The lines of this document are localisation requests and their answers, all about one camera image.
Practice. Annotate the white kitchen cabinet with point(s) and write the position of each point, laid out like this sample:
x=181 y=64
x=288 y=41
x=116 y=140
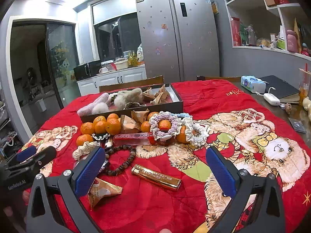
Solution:
x=109 y=79

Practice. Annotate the triangular brown snack packet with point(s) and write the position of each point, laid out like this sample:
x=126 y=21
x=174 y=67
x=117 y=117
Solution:
x=128 y=126
x=161 y=93
x=139 y=116
x=148 y=94
x=104 y=191

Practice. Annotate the brown fluffy hair clip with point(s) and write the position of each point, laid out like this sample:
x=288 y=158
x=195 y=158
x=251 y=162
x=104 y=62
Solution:
x=132 y=104

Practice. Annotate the white basin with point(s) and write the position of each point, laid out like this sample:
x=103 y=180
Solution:
x=120 y=64

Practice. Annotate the white mug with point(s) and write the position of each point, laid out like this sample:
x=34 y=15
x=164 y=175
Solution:
x=103 y=70

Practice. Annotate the gold lighter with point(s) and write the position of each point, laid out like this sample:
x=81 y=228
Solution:
x=155 y=179

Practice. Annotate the red printed blanket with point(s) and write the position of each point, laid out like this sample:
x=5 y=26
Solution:
x=194 y=97

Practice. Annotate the small brown figurine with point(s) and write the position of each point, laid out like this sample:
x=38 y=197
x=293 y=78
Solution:
x=288 y=108

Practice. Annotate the small dark lighter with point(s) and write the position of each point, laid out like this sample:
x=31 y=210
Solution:
x=108 y=144

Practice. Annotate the white plastic bag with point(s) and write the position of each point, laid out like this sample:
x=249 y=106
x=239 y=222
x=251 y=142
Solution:
x=140 y=53

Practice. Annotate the blue crochet scrunchie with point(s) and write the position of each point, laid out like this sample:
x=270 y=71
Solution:
x=182 y=115

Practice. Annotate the green box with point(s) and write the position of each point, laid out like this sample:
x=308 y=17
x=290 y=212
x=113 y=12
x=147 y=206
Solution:
x=281 y=44

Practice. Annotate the dark shallow cardboard box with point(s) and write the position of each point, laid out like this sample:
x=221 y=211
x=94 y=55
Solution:
x=170 y=107

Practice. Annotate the dark lace-trimmed scrunchie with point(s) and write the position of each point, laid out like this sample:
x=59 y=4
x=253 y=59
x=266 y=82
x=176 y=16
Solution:
x=99 y=137

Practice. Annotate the silver refrigerator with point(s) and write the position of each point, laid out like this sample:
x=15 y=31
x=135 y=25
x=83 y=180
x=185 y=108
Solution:
x=194 y=41

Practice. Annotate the glass sliding door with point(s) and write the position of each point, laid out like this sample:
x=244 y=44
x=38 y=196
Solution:
x=60 y=65

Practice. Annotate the yellow glass bottle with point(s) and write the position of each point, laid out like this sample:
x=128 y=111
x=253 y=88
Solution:
x=134 y=58
x=130 y=59

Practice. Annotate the clear glass bottle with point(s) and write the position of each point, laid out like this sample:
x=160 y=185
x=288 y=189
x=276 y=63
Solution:
x=251 y=36

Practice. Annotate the wooden chair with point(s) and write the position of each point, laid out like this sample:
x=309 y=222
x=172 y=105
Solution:
x=131 y=83
x=223 y=79

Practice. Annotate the dark card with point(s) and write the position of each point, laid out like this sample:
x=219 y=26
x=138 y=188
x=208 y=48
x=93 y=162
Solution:
x=297 y=125

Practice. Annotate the black notebook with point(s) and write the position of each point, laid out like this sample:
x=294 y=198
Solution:
x=279 y=87

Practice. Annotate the white fluffy hair claw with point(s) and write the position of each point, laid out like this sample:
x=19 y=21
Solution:
x=100 y=108

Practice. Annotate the white trash bin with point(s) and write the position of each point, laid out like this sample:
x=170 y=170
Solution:
x=40 y=105

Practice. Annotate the red gift box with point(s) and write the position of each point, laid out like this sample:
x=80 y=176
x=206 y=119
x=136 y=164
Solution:
x=235 y=32

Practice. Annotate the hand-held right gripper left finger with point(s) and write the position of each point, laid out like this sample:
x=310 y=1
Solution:
x=90 y=172

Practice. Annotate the person's left hand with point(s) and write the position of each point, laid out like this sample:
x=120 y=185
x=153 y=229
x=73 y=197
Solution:
x=26 y=197

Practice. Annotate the black microwave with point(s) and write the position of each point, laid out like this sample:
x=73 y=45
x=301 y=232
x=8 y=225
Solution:
x=85 y=70

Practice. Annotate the pink pouch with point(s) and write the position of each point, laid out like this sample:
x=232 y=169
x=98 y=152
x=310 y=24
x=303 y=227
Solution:
x=292 y=41

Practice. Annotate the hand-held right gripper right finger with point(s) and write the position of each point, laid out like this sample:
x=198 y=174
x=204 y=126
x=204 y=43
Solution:
x=221 y=174

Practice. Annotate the pink fluffy hair claw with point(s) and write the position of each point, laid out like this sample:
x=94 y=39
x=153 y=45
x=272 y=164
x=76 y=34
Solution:
x=90 y=106

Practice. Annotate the pile of tangerines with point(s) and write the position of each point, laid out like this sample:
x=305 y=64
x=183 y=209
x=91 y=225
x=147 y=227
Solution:
x=113 y=126

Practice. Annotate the dark window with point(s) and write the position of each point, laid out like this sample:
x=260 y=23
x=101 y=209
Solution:
x=126 y=36

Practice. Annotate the white charger box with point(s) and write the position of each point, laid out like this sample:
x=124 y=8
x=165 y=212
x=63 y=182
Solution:
x=272 y=99

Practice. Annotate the drink cup with straw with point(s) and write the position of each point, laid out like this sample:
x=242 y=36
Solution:
x=305 y=85

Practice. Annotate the white pink crochet scrunchie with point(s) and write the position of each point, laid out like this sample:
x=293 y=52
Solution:
x=155 y=126

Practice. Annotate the white wall shelf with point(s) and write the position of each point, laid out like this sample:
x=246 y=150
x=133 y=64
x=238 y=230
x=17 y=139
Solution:
x=255 y=9

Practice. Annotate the blue tissue pack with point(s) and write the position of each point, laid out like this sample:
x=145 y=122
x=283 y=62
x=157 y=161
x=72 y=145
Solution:
x=252 y=83

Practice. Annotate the beige fluffy hair claw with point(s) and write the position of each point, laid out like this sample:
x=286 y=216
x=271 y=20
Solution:
x=126 y=95

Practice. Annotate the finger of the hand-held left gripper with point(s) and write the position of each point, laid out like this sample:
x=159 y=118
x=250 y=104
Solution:
x=26 y=151
x=43 y=156

